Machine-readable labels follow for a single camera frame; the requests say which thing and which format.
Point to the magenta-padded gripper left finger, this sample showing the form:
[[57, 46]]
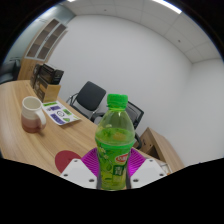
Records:
[[78, 171]]

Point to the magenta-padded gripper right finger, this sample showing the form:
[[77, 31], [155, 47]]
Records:
[[148, 171]]

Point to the green tea drink bottle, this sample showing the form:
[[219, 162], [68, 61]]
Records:
[[115, 150]]

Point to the flat round red coaster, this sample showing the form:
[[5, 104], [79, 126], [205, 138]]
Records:
[[65, 160]]

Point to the wooden side desk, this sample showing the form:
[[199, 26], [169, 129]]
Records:
[[160, 146]]

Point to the grey mesh office chair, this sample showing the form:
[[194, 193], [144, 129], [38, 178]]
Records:
[[136, 115]]

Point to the printed sticker sheet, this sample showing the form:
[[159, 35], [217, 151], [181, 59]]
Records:
[[60, 113]]

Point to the white and pink mug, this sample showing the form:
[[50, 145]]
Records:
[[31, 115]]

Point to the black office chair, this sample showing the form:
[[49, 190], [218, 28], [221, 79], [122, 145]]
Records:
[[88, 96]]

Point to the tan and black carton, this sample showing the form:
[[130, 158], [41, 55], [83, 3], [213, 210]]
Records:
[[50, 91]]

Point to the black printed box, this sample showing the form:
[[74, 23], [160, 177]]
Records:
[[51, 74]]

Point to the brown cardboard box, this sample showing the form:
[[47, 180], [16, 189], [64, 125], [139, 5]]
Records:
[[34, 76]]

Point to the dark armchair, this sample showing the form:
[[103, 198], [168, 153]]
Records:
[[8, 70]]

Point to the wooden shelf unit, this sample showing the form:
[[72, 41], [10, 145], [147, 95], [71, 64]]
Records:
[[43, 43]]

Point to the rectangular ceiling light panel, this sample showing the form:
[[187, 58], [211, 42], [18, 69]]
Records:
[[166, 6]]

